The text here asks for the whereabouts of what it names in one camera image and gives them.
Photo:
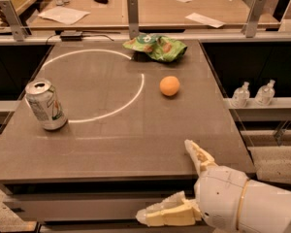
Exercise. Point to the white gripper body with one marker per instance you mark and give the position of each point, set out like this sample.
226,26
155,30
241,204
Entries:
220,194

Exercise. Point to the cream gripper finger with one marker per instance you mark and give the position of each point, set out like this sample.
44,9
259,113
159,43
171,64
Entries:
175,210
202,160

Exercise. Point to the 7up soda can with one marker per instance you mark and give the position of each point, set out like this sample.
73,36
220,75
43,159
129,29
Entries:
42,98

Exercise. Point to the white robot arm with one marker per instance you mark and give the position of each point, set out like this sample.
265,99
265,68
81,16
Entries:
263,208

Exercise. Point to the clear sanitizer bottle left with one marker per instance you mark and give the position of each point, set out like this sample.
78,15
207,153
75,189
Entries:
240,96

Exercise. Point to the clear sanitizer bottle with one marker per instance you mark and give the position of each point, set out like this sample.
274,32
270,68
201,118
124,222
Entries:
265,94
240,96

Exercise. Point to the orange fruit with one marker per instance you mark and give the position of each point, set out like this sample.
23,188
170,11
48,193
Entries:
169,86

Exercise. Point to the clear sanitizer bottle right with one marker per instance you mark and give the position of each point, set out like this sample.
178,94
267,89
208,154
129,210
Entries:
265,94

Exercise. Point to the green chip bag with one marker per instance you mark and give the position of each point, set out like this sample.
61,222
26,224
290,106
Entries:
158,47

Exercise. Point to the white paper sheet right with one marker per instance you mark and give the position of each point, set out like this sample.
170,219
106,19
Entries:
205,20

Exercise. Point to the black power adapter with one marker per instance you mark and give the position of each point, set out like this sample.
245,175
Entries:
71,35

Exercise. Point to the white paper sheet left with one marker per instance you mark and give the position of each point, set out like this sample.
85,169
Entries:
63,15

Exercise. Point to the metal bracket right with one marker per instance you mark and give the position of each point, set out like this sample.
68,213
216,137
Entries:
250,28

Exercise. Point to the metal bracket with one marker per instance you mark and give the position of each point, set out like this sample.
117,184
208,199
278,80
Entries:
18,31
250,28
133,18

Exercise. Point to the metal bracket middle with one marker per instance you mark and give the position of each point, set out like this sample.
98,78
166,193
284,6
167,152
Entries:
133,18

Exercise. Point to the metal bracket left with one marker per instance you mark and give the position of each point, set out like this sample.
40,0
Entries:
18,31

